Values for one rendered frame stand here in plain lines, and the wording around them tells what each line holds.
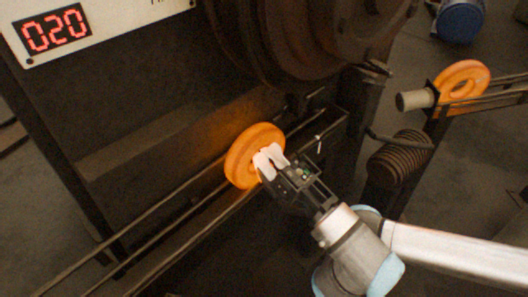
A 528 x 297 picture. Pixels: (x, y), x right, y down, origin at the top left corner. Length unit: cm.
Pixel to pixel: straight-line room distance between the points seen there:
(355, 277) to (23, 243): 143
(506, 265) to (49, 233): 159
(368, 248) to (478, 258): 24
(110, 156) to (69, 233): 109
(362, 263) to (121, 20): 54
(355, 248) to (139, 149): 41
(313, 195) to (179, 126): 28
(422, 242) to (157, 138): 57
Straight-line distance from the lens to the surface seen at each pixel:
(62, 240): 170
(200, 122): 66
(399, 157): 112
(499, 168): 206
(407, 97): 107
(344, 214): 65
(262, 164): 70
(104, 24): 53
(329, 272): 73
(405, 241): 80
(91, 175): 62
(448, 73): 109
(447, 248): 80
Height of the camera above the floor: 130
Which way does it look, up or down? 47 degrees down
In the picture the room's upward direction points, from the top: straight up
